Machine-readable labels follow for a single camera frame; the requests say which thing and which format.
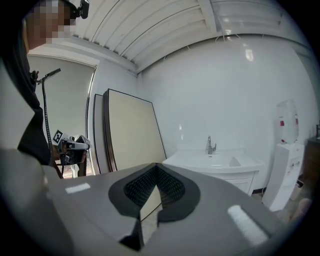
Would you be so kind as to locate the chrome faucet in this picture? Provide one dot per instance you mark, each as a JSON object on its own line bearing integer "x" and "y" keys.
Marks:
{"x": 209, "y": 147}

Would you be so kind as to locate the clear water jug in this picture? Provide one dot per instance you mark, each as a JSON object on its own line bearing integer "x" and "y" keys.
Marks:
{"x": 287, "y": 117}

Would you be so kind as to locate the brown wooden vanity cabinet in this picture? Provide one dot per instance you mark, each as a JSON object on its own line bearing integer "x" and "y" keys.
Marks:
{"x": 312, "y": 155}

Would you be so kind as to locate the person's head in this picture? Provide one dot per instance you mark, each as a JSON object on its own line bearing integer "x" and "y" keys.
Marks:
{"x": 45, "y": 22}

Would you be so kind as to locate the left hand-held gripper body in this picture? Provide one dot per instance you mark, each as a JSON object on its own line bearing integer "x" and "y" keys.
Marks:
{"x": 58, "y": 136}

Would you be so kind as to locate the black head camera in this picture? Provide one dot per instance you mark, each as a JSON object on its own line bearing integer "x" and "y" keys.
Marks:
{"x": 81, "y": 8}

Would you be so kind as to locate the white water dispenser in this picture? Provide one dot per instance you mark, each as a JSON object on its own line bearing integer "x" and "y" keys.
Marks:
{"x": 282, "y": 170}

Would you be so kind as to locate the black chest clamp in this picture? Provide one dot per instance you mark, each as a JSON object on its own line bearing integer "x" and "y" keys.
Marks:
{"x": 35, "y": 77}

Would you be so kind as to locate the black faucet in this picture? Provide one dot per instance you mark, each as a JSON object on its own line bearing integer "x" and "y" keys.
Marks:
{"x": 318, "y": 130}

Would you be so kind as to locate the white vanity cabinet with sink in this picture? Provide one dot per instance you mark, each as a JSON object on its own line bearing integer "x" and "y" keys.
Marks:
{"x": 200, "y": 160}

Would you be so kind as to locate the stack of beige boards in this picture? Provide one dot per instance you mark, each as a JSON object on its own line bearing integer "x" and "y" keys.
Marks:
{"x": 132, "y": 130}

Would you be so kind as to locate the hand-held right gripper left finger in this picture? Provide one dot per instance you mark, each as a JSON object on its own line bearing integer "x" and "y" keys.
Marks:
{"x": 87, "y": 207}

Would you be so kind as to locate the person's left forearm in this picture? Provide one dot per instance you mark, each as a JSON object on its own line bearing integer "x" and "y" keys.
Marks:
{"x": 57, "y": 153}

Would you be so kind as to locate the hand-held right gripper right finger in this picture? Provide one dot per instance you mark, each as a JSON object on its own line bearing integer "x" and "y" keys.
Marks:
{"x": 212, "y": 212}

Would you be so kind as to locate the person's black shirt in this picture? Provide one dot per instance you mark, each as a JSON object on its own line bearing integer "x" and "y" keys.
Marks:
{"x": 27, "y": 82}

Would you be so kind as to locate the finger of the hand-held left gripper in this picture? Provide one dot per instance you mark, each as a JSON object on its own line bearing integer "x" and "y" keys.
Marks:
{"x": 82, "y": 146}

